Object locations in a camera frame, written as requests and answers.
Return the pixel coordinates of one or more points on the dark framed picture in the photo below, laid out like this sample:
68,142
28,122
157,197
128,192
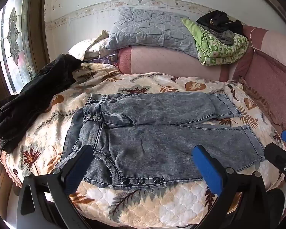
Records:
274,3

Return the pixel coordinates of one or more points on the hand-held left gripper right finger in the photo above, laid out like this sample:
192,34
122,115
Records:
208,170

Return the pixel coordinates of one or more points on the grey-blue denim pants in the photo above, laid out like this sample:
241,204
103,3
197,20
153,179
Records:
157,143

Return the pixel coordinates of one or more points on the grey cloth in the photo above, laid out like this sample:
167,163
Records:
225,38

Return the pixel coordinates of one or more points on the stained glass window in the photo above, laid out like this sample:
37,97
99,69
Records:
14,38

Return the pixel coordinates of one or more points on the black jacket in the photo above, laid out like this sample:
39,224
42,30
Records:
38,95

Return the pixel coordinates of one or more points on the black garment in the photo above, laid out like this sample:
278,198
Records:
219,22

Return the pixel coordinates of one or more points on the pink sofa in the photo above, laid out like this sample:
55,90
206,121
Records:
176,63

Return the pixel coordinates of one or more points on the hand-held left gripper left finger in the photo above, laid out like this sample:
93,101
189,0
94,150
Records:
77,170

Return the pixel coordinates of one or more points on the grey quilted pillow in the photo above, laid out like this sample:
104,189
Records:
147,31

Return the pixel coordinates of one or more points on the purple packet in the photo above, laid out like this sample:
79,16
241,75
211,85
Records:
108,59

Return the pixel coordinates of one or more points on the cream pillow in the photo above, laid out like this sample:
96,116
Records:
90,46

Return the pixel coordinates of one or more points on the green printed blanket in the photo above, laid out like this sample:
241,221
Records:
216,50

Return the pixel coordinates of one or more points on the leaf printed fleece blanket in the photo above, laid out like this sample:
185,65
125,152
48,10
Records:
157,205

